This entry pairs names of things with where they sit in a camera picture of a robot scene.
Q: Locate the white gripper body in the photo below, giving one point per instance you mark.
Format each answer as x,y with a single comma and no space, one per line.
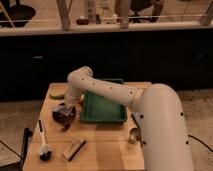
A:
72,97

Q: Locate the grey towel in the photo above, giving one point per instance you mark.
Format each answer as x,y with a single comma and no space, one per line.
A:
62,110

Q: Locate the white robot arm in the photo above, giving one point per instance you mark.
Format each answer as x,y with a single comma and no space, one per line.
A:
164,136

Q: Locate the dark purple bowl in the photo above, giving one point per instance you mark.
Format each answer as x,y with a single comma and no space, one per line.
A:
59,118

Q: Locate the green plastic tray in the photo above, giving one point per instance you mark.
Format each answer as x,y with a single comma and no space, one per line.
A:
100,110

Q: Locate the wooden block brush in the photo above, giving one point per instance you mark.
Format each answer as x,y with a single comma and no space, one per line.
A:
72,149

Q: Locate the white dish brush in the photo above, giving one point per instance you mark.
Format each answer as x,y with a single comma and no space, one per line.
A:
45,151

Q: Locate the metal cup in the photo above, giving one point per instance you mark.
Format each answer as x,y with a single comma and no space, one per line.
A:
134,135

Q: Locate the black stand left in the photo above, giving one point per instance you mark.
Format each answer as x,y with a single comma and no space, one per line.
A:
18,166

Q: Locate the black office chair base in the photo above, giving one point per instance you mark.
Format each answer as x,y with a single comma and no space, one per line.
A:
19,14

